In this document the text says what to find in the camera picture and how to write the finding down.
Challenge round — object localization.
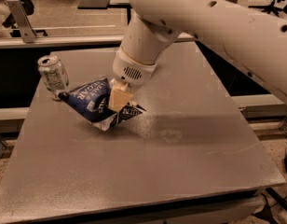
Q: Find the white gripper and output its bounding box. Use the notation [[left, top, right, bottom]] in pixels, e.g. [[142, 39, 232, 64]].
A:
[[108, 48, 157, 112]]

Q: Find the blue chip bag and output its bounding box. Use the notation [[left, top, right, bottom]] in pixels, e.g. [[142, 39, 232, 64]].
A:
[[58, 78, 145, 131]]

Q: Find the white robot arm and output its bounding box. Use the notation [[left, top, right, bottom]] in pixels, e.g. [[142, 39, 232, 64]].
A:
[[110, 0, 287, 111]]

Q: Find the green 7up can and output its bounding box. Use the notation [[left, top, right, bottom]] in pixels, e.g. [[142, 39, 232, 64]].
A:
[[37, 55, 69, 100]]

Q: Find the metal railing bar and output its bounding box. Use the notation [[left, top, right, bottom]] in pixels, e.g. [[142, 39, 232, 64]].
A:
[[0, 33, 196, 50]]

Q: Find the dark background desk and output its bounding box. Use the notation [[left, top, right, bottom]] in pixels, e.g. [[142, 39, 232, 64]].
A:
[[77, 0, 131, 23]]

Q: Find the person at left edge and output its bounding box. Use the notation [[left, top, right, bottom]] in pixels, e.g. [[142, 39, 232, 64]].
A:
[[0, 0, 35, 38]]

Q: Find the left metal railing bracket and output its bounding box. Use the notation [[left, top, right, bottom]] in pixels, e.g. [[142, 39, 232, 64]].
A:
[[7, 0, 36, 43]]

